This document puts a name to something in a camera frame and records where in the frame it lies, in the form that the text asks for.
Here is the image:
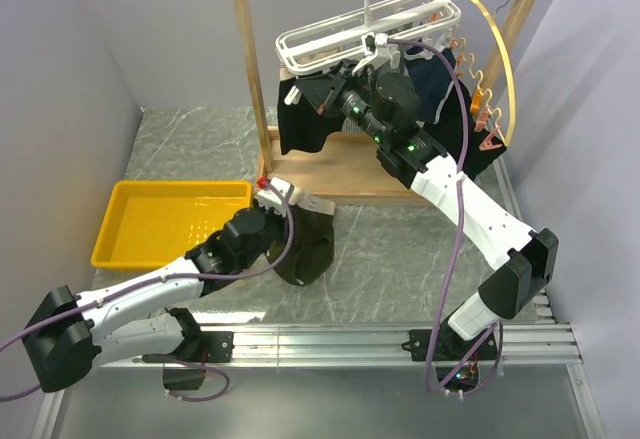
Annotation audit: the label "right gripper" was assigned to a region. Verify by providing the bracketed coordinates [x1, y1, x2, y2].
[296, 59, 390, 146]

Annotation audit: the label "olive green underwear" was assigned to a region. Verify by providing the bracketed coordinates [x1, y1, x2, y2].
[274, 188, 336, 286]

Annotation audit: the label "white clip hanger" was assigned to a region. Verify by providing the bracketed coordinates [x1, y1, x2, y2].
[275, 0, 462, 77]

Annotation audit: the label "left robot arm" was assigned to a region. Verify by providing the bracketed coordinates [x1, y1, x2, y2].
[22, 204, 294, 393]

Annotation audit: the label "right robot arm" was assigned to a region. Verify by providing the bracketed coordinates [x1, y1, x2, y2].
[295, 61, 559, 359]

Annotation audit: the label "navy blue hanging underwear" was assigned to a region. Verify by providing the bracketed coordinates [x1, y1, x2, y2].
[404, 47, 456, 124]

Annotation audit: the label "yellow curved clip hanger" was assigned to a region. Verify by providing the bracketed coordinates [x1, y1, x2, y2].
[434, 0, 517, 153]

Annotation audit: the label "striped hanging garment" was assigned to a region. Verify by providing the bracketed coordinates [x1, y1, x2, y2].
[341, 116, 369, 136]

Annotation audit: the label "black hanging shorts left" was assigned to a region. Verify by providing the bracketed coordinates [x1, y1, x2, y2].
[277, 78, 345, 155]

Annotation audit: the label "black hanging shorts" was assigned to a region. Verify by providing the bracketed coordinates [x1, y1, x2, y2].
[277, 78, 345, 155]
[429, 73, 507, 180]

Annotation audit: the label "wooden drying rack stand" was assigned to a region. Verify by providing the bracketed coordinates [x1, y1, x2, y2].
[234, 0, 535, 205]

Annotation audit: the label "yellow plastic tray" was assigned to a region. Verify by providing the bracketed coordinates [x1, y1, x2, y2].
[91, 180, 253, 271]

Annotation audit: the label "black hanging shorts right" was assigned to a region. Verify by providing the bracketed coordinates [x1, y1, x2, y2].
[429, 73, 507, 180]

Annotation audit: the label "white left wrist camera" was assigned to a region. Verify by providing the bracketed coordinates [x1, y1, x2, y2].
[255, 177, 295, 215]

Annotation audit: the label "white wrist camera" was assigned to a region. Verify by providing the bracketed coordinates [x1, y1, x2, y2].
[352, 32, 402, 76]
[255, 177, 295, 215]

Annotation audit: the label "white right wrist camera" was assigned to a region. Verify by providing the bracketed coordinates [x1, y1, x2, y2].
[352, 32, 402, 76]

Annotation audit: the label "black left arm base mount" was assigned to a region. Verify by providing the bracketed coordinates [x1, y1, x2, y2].
[138, 331, 234, 403]

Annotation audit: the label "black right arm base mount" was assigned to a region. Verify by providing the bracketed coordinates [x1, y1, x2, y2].
[432, 324, 504, 396]

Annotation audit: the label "aluminium table edge rail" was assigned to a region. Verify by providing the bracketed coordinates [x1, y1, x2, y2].
[33, 293, 588, 438]

